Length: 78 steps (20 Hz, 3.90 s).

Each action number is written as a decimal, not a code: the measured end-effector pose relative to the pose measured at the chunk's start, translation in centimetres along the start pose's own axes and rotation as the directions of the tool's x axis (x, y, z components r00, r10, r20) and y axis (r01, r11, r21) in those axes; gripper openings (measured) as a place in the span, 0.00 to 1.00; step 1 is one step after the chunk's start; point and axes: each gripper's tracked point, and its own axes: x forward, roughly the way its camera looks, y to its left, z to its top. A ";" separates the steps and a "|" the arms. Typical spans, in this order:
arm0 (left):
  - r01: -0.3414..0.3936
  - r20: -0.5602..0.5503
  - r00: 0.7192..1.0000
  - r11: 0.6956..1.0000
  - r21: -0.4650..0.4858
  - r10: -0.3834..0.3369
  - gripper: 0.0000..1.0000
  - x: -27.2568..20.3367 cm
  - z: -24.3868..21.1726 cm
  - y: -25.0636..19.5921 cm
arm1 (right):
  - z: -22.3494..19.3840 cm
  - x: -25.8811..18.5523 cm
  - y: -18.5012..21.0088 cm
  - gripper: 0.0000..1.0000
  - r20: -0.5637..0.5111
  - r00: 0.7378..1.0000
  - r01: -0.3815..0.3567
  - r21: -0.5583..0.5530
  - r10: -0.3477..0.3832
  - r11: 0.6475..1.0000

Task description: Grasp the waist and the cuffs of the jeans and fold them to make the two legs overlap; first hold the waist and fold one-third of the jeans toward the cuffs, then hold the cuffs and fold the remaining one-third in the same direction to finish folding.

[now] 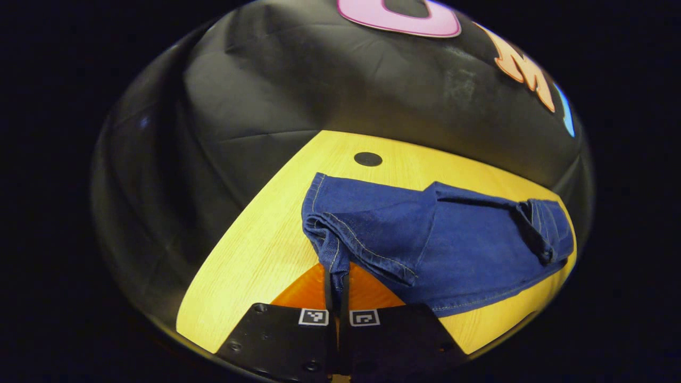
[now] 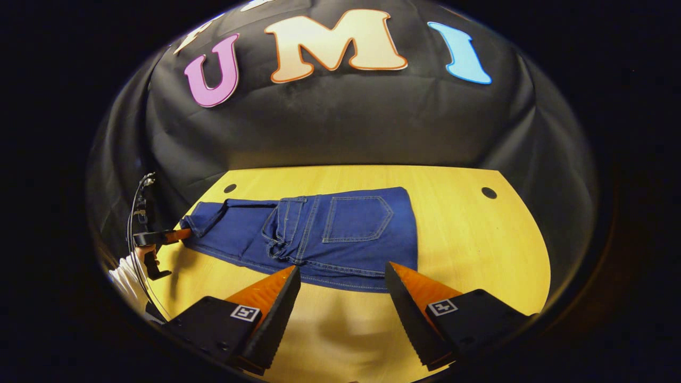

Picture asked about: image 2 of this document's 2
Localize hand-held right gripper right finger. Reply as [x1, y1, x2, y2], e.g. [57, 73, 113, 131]
[384, 261, 535, 372]

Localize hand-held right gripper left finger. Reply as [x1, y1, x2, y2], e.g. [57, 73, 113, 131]
[161, 265, 302, 376]

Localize blue denim jeans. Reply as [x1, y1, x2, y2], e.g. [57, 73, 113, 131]
[180, 186, 419, 293]

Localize black backdrop cloth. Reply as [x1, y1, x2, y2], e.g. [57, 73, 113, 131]
[85, 0, 599, 298]

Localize thin black cable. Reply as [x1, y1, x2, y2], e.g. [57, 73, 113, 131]
[127, 173, 172, 322]

